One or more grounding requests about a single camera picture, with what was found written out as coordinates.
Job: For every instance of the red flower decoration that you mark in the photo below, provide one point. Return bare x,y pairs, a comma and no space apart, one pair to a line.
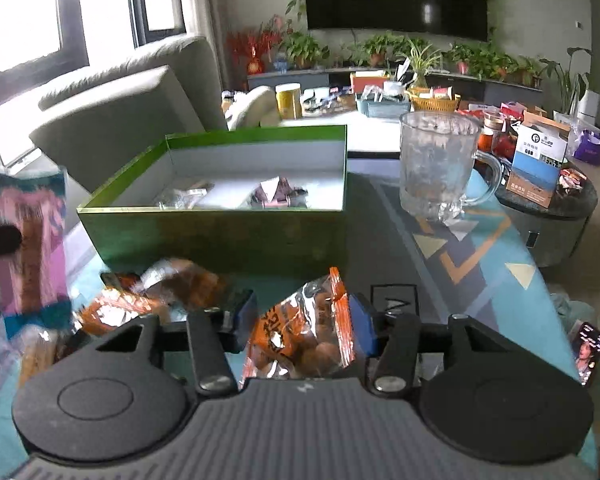
254,44

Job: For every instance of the pink snack packet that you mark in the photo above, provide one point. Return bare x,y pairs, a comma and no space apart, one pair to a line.
33,278

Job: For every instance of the yellow canister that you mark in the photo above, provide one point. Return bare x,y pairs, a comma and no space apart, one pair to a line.
288,98

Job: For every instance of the purple gift bag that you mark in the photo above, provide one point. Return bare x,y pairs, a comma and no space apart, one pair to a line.
588,148

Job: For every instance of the blue grey storage tray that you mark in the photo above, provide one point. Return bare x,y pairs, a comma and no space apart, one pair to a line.
384,109

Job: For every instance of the green cardboard box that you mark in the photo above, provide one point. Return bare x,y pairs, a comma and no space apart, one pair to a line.
188,197

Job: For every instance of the spider plant in pot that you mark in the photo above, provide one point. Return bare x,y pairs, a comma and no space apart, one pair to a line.
417,57

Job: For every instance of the wicker basket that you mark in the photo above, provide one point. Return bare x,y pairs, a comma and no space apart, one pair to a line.
433,100

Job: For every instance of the round dark side table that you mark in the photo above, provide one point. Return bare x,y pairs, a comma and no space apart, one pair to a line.
552,235

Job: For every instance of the orange snack bag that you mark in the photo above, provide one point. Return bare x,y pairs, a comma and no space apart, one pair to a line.
307,335

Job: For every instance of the smartphone with photo screen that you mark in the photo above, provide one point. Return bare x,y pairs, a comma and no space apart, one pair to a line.
585,345

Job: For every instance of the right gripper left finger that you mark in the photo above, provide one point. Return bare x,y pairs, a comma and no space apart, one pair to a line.
212,332

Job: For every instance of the purple snack packet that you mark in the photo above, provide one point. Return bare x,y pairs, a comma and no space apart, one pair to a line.
277,193

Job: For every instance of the grey armchair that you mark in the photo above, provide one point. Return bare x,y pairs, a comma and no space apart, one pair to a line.
96,120

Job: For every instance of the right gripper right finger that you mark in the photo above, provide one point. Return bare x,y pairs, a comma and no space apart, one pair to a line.
387,341

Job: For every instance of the blue white carton box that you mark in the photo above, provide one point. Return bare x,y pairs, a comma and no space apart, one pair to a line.
538,157

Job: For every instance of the glass mug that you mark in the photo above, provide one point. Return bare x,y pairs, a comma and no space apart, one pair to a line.
437,155

